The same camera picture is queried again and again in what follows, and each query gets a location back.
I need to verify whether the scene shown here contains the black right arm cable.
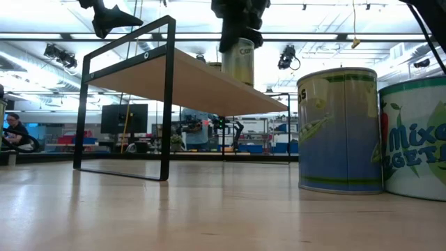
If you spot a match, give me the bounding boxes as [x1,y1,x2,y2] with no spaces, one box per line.
[406,2,446,76]

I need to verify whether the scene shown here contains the peas can blue green label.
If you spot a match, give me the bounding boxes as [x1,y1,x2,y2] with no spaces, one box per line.
[297,67,384,195]

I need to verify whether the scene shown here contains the yellow hanging cord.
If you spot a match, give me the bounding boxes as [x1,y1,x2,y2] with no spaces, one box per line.
[351,0,362,50]

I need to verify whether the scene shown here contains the blue storage bin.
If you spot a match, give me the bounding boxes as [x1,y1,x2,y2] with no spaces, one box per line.
[271,142,299,154]
[238,144,264,154]

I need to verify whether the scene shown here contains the black monitor screen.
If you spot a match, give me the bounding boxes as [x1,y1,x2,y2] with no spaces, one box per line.
[100,103,149,135]

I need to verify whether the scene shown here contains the small potted plant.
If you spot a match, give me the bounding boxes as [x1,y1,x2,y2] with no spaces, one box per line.
[169,134,184,153]

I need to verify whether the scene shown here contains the black aluminium table frame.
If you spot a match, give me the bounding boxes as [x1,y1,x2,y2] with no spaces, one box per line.
[0,150,300,167]

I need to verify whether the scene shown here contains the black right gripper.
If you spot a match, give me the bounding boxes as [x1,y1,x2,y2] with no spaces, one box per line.
[210,0,271,53]

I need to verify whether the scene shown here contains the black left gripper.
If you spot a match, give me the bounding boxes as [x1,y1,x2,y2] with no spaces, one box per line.
[77,0,144,40]

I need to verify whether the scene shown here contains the person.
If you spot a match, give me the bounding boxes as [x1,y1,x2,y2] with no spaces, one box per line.
[1,112,36,153]
[180,107,217,151]

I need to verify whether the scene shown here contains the mixed vegetables can white label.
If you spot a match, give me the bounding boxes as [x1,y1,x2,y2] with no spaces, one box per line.
[378,75,446,202]

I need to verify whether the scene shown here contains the carrots can yellow label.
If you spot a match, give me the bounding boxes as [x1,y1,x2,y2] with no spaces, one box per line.
[221,37,256,88]

